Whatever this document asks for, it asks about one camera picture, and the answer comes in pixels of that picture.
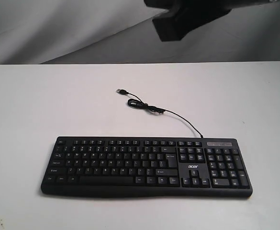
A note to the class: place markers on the black acer keyboard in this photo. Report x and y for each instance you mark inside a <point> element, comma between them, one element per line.
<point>115,167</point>

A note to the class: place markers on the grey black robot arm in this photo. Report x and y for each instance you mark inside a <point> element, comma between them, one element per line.
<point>183,16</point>

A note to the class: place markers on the grey backdrop cloth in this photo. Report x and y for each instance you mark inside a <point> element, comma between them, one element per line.
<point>121,31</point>

